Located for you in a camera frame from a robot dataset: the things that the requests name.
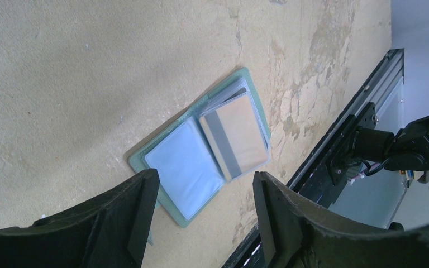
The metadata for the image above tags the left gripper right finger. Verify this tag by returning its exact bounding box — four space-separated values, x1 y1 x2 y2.
253 171 429 267

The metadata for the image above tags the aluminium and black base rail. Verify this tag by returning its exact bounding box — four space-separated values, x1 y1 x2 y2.
222 48 406 268

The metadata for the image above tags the beige credit card grey stripe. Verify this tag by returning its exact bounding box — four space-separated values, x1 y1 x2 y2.
199 93 269 181

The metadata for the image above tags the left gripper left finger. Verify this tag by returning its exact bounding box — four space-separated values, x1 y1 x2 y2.
0 169 159 267

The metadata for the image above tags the green card holder wallet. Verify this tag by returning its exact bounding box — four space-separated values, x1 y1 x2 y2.
128 67 271 228

